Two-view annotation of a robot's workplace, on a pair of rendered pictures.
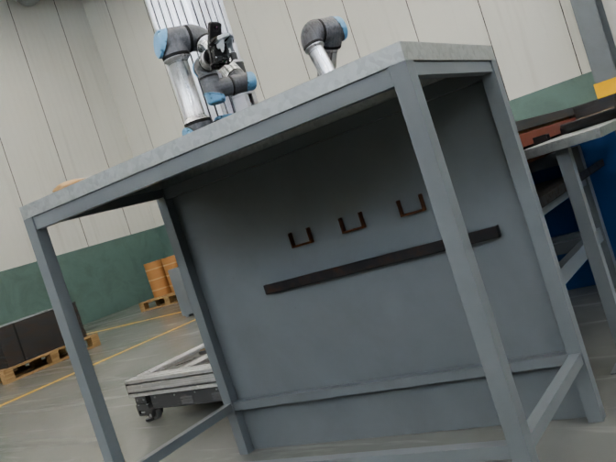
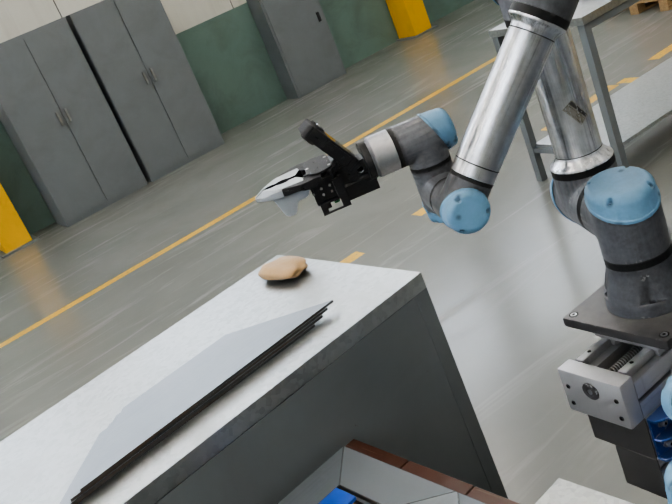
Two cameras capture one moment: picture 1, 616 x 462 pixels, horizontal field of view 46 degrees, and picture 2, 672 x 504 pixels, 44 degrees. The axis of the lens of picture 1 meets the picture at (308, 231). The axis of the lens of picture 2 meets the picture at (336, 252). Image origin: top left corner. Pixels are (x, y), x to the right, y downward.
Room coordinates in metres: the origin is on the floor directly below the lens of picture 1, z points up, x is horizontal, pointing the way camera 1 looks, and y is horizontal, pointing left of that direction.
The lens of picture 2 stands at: (3.26, -1.20, 1.83)
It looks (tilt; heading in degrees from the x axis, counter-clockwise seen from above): 20 degrees down; 115
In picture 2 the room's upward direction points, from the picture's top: 23 degrees counter-clockwise
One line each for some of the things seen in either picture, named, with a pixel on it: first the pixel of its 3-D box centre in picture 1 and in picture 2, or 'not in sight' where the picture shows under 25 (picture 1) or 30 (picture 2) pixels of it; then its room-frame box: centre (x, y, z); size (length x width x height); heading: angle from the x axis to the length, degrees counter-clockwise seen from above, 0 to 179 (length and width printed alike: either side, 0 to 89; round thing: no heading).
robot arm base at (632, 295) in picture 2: not in sight; (642, 271); (3.16, 0.18, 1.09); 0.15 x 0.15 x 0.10
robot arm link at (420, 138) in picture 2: (204, 66); (422, 138); (2.87, 0.19, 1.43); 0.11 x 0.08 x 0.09; 26
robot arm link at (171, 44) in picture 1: (187, 90); (561, 90); (3.11, 0.30, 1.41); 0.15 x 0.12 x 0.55; 116
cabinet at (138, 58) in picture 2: not in sight; (145, 83); (-1.91, 7.14, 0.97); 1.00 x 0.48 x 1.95; 52
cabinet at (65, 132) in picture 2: not in sight; (61, 123); (-2.57, 6.32, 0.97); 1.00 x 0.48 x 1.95; 52
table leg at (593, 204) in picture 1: (593, 217); not in sight; (3.34, -1.27, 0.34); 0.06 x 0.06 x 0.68; 57
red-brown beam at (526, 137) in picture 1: (522, 138); not in sight; (2.76, -0.88, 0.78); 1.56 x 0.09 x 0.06; 147
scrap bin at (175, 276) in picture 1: (205, 284); not in sight; (8.39, 1.31, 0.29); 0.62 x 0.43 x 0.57; 68
